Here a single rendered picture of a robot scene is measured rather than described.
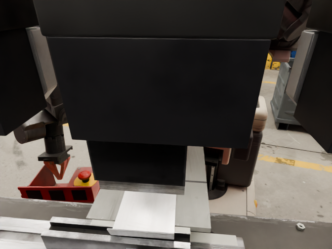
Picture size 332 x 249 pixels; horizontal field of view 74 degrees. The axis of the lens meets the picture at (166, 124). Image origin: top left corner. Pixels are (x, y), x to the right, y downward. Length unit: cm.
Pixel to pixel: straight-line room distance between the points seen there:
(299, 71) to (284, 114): 253
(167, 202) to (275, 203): 156
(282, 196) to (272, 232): 143
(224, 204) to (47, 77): 121
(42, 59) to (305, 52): 25
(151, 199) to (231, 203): 104
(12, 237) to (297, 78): 43
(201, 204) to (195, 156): 12
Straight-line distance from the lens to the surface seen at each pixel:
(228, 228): 51
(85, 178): 73
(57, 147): 75
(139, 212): 35
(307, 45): 24
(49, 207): 58
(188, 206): 36
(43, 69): 26
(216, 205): 134
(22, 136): 70
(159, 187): 26
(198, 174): 41
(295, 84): 24
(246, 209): 138
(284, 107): 274
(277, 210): 184
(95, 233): 36
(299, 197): 200
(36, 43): 26
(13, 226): 44
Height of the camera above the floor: 127
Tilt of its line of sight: 29 degrees down
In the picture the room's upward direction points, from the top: straight up
